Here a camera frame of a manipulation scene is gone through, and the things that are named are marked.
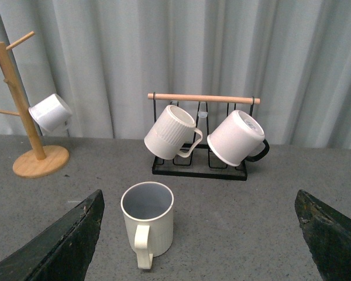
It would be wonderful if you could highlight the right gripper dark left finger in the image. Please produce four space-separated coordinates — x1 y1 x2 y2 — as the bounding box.
0 190 105 280

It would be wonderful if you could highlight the cream ribbed hanging mug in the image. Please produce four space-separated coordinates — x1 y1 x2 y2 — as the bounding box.
144 105 203 160

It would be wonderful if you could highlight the cream mug blue inside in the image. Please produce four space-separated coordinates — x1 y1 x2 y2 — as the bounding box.
121 181 174 270

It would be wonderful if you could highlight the wooden mug tree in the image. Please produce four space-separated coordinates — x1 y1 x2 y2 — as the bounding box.
0 31 70 179

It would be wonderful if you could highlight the black wire mug rack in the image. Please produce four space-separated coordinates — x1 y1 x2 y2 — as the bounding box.
147 92 261 181

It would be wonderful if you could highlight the white mug on tree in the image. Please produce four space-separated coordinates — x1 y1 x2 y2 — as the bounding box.
28 94 73 133

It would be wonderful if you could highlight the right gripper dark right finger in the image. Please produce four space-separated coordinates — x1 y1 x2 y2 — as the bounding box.
294 190 351 280

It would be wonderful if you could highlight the white mug black handle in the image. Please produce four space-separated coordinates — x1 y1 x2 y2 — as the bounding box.
207 110 270 167

